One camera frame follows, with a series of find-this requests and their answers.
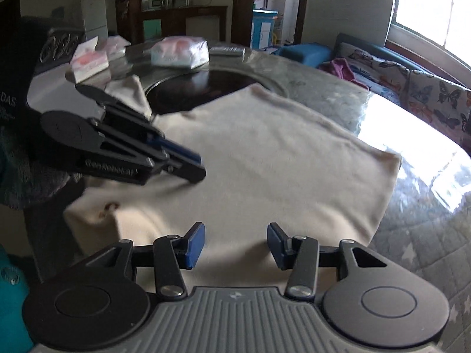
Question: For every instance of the cream shirt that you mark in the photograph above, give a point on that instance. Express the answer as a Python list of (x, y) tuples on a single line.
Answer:
[(265, 161)]

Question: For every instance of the blue sofa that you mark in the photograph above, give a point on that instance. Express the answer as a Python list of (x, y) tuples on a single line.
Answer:
[(305, 53)]

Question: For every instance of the white refrigerator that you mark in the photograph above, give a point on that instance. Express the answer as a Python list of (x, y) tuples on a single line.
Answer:
[(95, 11)]

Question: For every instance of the dark wooden door frame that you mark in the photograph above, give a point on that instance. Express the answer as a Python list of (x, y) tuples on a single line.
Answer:
[(243, 3)]

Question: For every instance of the window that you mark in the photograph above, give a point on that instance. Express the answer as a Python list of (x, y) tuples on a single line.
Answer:
[(430, 3)]

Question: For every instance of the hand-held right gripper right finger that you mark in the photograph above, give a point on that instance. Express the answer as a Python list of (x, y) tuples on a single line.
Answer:
[(278, 244)]

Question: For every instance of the large pink white tissue pack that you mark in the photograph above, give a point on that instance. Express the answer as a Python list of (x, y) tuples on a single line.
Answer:
[(180, 53)]

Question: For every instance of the blue white cabinet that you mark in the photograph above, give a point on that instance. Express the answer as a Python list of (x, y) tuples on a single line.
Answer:
[(264, 29)]

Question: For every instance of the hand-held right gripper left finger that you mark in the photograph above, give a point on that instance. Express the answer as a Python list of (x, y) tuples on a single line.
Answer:
[(195, 244)]

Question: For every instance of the dark wooden cabinet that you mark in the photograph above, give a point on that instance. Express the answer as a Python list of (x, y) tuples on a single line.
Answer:
[(165, 11)]

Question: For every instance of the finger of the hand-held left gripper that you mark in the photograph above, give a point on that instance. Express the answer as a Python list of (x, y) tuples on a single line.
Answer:
[(184, 156), (125, 117)]

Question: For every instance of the magenta cloth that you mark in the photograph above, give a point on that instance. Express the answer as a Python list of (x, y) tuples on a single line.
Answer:
[(340, 70)]

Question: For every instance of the dark round turntable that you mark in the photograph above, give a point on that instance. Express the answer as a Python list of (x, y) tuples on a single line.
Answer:
[(195, 88)]

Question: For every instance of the large butterfly print cushion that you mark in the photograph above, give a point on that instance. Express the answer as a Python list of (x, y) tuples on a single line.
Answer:
[(438, 103)]

